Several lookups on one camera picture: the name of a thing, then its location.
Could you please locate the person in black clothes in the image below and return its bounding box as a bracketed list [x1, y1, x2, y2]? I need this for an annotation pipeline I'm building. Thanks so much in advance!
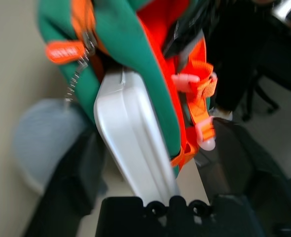
[204, 0, 291, 121]

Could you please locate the translucent white pencil case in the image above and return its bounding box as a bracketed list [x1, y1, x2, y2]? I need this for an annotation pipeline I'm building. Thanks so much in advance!
[93, 68, 181, 205]

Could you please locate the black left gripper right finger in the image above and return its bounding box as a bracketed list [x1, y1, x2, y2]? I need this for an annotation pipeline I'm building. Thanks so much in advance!
[213, 118, 291, 237]

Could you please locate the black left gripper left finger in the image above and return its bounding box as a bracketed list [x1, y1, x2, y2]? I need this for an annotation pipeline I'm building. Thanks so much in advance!
[22, 123, 107, 237]

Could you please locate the grey-blue plush keychain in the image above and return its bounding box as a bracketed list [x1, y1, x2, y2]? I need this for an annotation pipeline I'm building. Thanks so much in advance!
[12, 98, 107, 196]

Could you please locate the green and orange backpack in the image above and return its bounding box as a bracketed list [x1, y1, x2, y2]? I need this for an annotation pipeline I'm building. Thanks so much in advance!
[36, 0, 219, 178]

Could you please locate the black office chair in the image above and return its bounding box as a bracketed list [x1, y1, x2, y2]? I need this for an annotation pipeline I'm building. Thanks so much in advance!
[241, 69, 291, 121]

